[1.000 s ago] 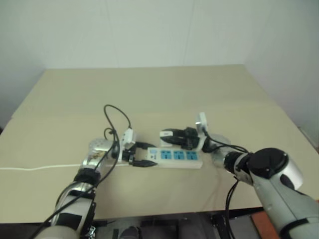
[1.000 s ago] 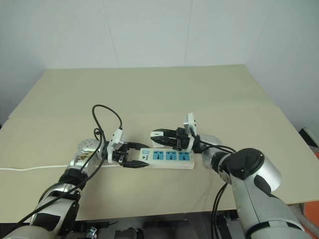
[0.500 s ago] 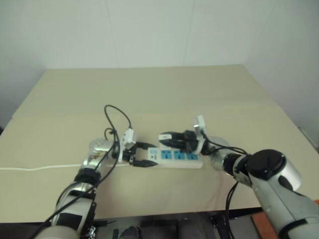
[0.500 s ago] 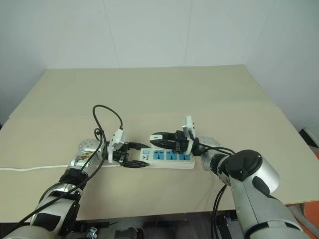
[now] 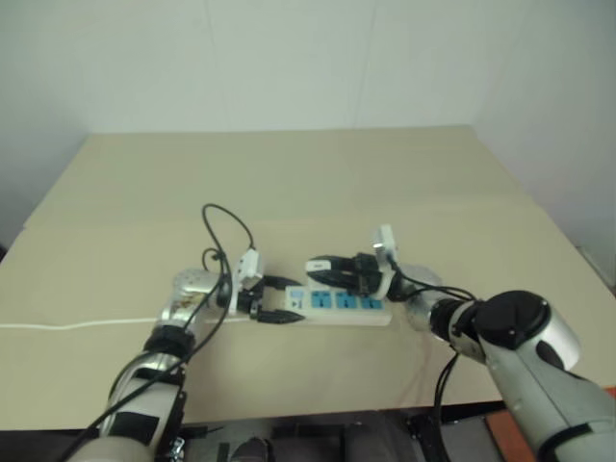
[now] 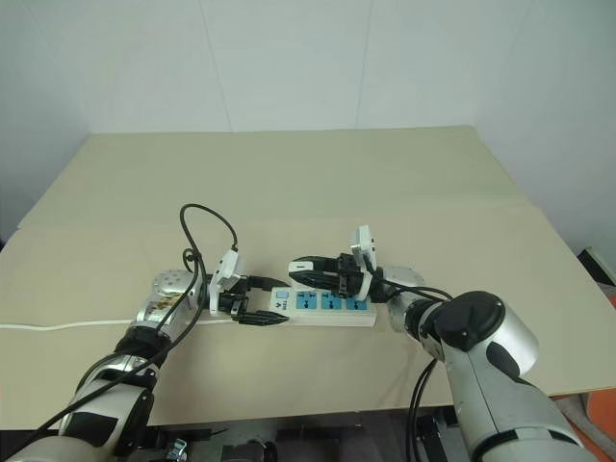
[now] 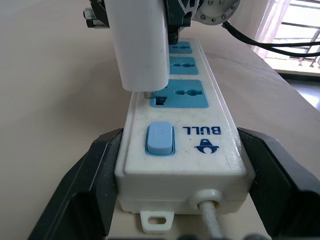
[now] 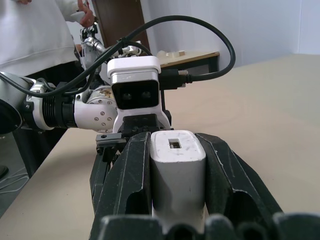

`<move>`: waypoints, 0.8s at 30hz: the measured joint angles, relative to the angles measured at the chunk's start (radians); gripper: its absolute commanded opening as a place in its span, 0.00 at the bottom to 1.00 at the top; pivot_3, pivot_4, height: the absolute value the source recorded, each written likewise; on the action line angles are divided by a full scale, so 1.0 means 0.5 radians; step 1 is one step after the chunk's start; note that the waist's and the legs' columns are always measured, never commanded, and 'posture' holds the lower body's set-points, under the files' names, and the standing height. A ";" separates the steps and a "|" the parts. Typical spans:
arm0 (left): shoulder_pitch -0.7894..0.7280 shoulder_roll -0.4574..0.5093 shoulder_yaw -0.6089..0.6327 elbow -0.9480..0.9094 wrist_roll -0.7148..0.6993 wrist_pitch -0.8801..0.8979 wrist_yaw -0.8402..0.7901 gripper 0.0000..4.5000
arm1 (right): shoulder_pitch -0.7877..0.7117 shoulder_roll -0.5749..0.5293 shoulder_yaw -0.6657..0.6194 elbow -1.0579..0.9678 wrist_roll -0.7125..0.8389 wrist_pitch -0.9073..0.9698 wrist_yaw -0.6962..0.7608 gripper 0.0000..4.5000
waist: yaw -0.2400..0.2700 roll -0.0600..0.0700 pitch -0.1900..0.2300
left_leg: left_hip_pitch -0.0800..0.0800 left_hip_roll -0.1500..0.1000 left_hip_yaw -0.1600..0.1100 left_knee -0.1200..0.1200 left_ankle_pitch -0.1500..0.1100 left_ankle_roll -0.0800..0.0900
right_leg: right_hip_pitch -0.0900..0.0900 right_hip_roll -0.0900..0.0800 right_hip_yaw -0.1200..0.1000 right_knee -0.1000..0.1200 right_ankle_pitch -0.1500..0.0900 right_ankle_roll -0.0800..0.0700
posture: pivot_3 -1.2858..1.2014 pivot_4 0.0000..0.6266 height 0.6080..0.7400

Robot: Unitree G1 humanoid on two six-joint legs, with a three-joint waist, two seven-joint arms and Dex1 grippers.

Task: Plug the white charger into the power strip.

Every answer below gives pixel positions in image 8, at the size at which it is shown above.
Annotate silver mechanism with wires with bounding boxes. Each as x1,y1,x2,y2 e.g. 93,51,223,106
79,23,152,76

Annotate white object on side table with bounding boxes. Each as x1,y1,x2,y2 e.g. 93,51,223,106
155,49,187,60

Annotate white cables on floor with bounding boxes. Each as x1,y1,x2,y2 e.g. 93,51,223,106
0,171,30,195

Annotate person's bare hand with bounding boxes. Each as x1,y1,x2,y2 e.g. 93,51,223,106
76,0,99,28

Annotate wooden side table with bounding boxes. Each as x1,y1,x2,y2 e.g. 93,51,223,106
159,50,221,76

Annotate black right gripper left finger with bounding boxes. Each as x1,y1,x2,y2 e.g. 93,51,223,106
92,131,154,227

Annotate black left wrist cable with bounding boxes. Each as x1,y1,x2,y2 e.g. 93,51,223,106
0,15,237,98

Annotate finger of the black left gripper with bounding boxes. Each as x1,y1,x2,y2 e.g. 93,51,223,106
89,148,121,201

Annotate small white handheld object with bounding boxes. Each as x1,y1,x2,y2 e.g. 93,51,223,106
70,10,86,24

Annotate brown wooden door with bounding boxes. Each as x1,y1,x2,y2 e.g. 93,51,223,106
90,0,151,55

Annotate white charger block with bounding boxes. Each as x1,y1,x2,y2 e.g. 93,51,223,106
149,128,210,227

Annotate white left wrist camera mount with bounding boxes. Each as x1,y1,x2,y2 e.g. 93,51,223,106
106,55,174,134

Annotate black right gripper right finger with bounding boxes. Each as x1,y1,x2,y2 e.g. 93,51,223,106
194,132,285,218

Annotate person in white hoodie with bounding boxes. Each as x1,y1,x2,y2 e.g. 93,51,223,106
0,0,87,85

